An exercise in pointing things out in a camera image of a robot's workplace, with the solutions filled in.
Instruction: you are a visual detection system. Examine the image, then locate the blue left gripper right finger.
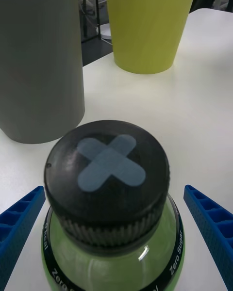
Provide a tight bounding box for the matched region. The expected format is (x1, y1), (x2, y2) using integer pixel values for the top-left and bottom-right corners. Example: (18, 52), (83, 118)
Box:
(183, 184), (233, 291)

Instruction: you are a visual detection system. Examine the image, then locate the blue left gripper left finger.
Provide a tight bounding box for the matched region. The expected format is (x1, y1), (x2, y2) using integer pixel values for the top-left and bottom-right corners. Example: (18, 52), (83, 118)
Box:
(0, 185), (46, 291)

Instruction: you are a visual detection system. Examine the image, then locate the green bottle with black cap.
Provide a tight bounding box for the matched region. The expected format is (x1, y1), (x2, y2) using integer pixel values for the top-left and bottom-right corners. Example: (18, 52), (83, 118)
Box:
(40, 120), (185, 291)

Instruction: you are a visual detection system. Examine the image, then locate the grey plastic bin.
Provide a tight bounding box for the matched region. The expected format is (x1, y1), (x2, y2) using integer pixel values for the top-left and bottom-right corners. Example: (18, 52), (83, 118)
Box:
(0, 0), (85, 145)

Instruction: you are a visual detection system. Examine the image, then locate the yellow-green plastic bin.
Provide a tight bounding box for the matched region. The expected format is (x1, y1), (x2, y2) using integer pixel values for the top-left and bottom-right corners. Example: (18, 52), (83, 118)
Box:
(103, 0), (200, 74)

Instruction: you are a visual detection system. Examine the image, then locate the white round stand base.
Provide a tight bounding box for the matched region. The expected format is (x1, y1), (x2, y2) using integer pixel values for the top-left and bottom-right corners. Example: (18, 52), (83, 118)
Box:
(99, 23), (113, 40)

